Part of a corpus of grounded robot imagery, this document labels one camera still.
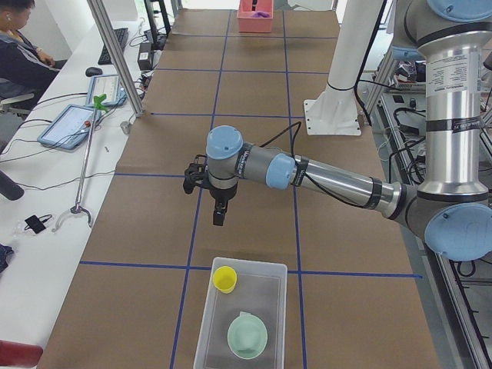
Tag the far blue teach pendant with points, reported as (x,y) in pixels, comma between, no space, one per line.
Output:
(108,85)

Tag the near blue teach pendant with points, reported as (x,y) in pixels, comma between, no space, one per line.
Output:
(70,128)

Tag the pink plastic tray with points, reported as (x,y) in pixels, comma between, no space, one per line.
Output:
(255,25)

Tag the blue teach pendant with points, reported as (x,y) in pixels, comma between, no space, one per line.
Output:
(108,85)
(70,128)

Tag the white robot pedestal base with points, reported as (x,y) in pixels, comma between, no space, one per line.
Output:
(334,111)

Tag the purple fleece cloth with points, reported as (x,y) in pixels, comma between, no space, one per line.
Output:
(259,14)

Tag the light green bowl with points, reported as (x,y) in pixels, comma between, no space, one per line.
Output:
(247,336)

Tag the black computer mouse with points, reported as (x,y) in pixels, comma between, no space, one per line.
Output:
(93,71)

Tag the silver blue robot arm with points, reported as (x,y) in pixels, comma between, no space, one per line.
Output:
(449,209)

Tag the green plastic clamp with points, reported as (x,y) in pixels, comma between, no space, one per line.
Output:
(98,102)

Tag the translucent white plastic bin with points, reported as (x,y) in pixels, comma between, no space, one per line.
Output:
(261,290)

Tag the metal reacher grabber tool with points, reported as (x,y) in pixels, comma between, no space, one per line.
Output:
(77,210)

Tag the yellow plastic cup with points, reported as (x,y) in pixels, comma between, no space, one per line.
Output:
(225,279)

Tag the red cylinder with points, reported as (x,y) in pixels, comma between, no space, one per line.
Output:
(14,354)

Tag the black power adapter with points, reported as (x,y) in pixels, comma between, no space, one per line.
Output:
(145,56)

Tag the aluminium frame post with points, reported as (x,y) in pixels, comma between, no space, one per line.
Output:
(109,38)

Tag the seated person in jacket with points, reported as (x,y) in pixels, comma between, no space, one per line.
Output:
(25,68)

